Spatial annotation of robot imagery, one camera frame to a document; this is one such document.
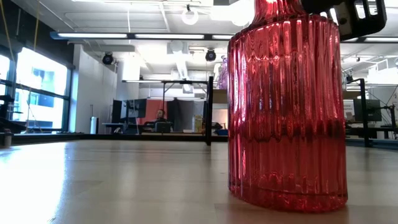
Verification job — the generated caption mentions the large red ribbed glass vase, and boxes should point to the large red ribbed glass vase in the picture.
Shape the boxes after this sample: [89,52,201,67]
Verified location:
[226,0,348,215]

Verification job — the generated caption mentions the pink long-necked glass vase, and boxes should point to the pink long-necked glass vase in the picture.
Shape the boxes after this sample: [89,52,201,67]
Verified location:
[216,55,230,90]

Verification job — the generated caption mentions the black computer monitor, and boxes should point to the black computer monitor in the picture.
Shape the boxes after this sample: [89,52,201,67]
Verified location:
[353,98,382,123]

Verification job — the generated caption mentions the white ceiling air unit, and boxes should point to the white ceiling air unit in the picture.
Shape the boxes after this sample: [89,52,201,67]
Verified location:
[211,0,256,27]

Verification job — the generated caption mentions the white round ceiling lamp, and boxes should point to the white round ceiling lamp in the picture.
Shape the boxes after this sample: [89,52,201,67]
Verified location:
[181,3,200,26]

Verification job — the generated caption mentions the long ceiling strip light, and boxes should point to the long ceiling strip light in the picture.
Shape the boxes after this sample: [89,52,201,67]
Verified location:
[49,30,398,44]

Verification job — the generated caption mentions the grey partition panel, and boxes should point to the grey partition panel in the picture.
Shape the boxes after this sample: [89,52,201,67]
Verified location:
[174,99,206,133]

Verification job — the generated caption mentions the black high table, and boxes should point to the black high table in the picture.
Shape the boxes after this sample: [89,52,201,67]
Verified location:
[121,79,208,122]

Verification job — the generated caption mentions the person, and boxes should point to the person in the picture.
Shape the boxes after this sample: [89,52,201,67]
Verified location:
[144,108,172,125]

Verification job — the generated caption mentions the black box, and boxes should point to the black box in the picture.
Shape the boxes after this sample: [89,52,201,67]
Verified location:
[154,121,172,134]

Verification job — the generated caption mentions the red partition panel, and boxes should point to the red partition panel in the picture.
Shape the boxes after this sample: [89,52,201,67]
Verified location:
[138,99,169,125]

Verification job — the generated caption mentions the dark background monitors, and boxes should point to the dark background monitors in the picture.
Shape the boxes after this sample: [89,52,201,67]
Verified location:
[111,98,147,124]

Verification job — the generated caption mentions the white cylinder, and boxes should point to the white cylinder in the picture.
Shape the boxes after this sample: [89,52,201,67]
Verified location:
[90,116,100,135]

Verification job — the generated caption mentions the large window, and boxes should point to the large window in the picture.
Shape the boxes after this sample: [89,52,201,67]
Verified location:
[0,46,73,133]

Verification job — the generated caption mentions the wooden shelf with black frame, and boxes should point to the wooden shelf with black frame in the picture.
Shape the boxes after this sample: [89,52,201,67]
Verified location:
[205,76,371,148]

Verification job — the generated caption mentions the yellow hanging cable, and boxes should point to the yellow hanging cable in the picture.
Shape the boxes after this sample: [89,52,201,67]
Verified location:
[32,0,41,50]
[0,0,15,62]

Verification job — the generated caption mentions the black aluminium rig frame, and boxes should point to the black aluminium rig frame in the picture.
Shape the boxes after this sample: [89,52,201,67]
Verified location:
[0,130,398,151]

